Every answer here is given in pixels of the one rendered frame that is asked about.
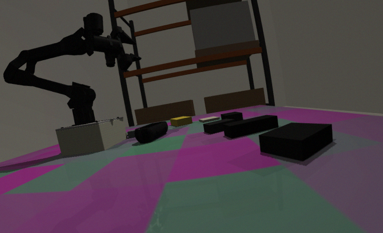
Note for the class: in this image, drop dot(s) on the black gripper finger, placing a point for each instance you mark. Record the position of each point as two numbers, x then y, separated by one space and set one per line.
126 39
135 58

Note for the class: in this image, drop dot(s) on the beige flat square tile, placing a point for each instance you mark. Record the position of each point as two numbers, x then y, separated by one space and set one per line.
209 119

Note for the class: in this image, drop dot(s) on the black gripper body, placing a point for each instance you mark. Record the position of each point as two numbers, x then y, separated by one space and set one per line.
114 46

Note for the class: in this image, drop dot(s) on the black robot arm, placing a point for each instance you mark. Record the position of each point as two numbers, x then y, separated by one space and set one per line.
81 96

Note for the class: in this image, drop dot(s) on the yellow rectangular block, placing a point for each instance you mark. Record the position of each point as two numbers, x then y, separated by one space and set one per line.
179 121

